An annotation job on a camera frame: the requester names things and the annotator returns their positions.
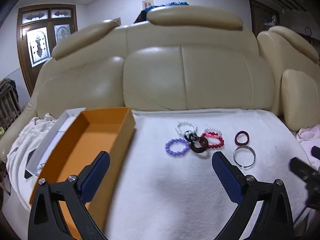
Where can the black smartphone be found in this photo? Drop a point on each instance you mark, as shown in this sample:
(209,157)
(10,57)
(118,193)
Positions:
(33,156)

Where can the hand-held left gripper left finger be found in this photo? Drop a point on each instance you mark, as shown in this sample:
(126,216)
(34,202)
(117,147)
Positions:
(96,175)

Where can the wooden slatted chair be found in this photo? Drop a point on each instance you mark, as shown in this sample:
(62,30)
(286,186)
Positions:
(8,110)

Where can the wooden lattice screen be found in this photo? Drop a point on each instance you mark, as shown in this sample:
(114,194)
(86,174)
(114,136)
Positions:
(262,17)

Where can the white fleece blanket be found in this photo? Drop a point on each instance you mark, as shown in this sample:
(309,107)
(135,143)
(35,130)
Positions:
(162,192)

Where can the dark cloth on chair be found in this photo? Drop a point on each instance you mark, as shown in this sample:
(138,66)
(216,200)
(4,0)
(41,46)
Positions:
(7,86)

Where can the blue cloth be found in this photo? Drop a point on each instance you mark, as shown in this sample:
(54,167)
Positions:
(172,4)

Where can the small wall picture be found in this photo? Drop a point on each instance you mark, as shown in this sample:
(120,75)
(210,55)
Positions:
(147,5)

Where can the beige leather armchair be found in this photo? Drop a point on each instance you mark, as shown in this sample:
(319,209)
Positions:
(297,92)

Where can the wooden stained glass door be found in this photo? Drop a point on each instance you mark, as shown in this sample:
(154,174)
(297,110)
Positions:
(25,55)

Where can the silver metal bangle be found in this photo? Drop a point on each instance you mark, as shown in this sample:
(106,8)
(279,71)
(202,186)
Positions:
(235,155)

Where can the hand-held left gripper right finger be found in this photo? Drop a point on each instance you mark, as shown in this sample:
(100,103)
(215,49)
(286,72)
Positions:
(226,177)

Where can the beige leather sofa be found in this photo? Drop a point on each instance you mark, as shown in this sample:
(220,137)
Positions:
(175,80)

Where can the orange cardboard box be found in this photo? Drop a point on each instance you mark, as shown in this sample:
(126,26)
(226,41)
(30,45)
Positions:
(82,142)

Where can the round wall clock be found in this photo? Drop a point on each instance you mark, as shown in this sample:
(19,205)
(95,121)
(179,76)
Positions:
(308,31)

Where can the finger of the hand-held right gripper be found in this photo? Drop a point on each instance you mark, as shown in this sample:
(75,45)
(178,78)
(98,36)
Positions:
(316,152)
(302,167)

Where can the cream wrinkled blanket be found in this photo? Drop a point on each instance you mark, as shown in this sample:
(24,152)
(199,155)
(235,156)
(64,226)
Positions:
(22,142)

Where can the white shallow box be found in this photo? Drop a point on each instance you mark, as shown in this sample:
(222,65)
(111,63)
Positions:
(53,132)

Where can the pink cloth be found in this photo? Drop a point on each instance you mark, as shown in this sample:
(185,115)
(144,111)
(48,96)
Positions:
(308,140)

